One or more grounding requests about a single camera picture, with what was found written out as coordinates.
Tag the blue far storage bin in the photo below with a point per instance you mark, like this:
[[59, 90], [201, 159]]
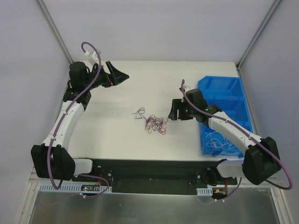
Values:
[[221, 87]]

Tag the aluminium frame post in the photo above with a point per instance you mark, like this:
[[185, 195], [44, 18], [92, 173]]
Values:
[[259, 31], [54, 30]]

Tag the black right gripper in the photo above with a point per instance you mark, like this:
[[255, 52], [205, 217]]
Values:
[[182, 110]]

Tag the blue storage bin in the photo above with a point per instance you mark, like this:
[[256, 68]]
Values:
[[215, 144], [221, 87], [235, 108]]

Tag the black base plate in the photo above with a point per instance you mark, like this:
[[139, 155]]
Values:
[[156, 177]]

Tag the left aluminium frame post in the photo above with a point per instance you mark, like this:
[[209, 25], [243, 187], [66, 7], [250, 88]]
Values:
[[54, 30]]

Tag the blue near storage bin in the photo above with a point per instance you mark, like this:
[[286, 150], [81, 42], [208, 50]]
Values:
[[215, 144]]

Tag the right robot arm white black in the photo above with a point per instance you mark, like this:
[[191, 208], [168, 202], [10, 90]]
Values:
[[260, 155]]

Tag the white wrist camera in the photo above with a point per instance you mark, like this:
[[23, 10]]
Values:
[[185, 88], [93, 56]]

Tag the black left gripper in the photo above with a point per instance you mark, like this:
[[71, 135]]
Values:
[[111, 76]]

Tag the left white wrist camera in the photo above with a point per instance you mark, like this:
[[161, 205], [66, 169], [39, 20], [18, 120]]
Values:
[[93, 56]]

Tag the right aluminium frame post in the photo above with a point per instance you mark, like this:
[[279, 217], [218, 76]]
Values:
[[259, 31]]

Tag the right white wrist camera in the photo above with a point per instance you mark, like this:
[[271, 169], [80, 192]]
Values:
[[185, 88]]

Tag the right white cable duct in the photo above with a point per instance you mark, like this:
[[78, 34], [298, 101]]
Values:
[[204, 191]]

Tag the white cable duct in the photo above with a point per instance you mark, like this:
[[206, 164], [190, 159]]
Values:
[[204, 191], [75, 188]]

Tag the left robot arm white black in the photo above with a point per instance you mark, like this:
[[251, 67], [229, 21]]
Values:
[[51, 158]]

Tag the blue middle storage bin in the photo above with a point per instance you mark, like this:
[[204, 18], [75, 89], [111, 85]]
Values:
[[235, 108]]

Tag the left white cable duct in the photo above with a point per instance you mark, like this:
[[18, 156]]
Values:
[[75, 188]]

